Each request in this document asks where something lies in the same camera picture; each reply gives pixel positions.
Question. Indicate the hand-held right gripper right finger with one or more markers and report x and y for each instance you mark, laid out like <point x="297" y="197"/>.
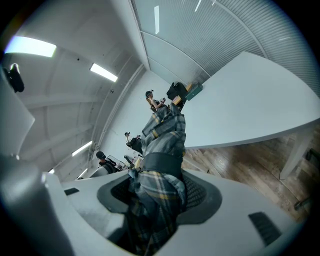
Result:
<point x="225" y="237"/>

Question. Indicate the green box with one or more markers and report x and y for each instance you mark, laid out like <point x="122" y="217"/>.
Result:
<point x="194" y="92"/>

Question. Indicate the white table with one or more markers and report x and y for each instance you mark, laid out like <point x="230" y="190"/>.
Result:
<point x="250" y="100"/>

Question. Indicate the ceiling light panel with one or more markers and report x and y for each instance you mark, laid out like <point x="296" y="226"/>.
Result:
<point x="30" y="46"/>
<point x="82" y="173"/>
<point x="82" y="149"/>
<point x="103" y="72"/>

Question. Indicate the plaid folding umbrella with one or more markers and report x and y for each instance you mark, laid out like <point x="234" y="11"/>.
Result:
<point x="162" y="140"/>

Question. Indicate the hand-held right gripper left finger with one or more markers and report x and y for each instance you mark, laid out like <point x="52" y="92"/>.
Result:
<point x="85" y="200"/>

